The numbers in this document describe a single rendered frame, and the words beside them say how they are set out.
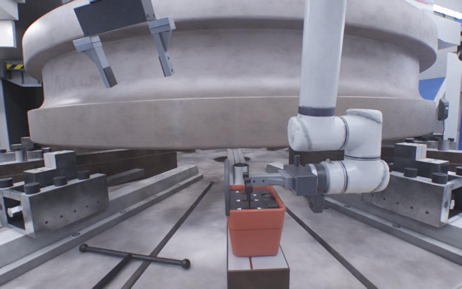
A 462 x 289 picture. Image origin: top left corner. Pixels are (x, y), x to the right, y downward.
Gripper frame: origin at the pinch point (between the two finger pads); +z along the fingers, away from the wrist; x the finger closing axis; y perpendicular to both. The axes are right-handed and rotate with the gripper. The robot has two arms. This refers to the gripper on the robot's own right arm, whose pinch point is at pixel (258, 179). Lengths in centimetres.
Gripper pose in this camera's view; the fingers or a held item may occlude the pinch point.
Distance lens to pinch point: 60.4
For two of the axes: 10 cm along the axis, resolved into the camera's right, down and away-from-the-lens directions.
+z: -10.0, 0.2, -0.1
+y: -0.2, -9.9, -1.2
